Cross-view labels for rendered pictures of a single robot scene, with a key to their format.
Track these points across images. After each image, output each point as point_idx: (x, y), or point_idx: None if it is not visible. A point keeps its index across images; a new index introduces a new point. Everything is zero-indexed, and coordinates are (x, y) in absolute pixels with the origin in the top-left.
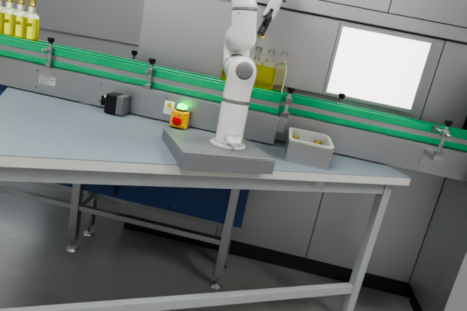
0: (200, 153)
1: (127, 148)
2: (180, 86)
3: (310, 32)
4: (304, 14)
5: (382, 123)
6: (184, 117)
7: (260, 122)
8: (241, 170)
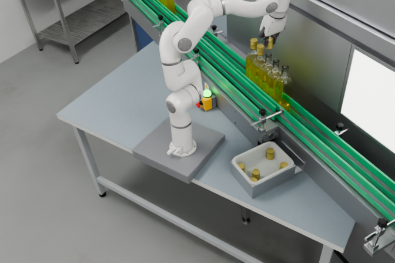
0: (140, 154)
1: (132, 128)
2: (211, 74)
3: (325, 45)
4: (320, 25)
5: (353, 178)
6: (203, 103)
7: (248, 127)
8: (167, 172)
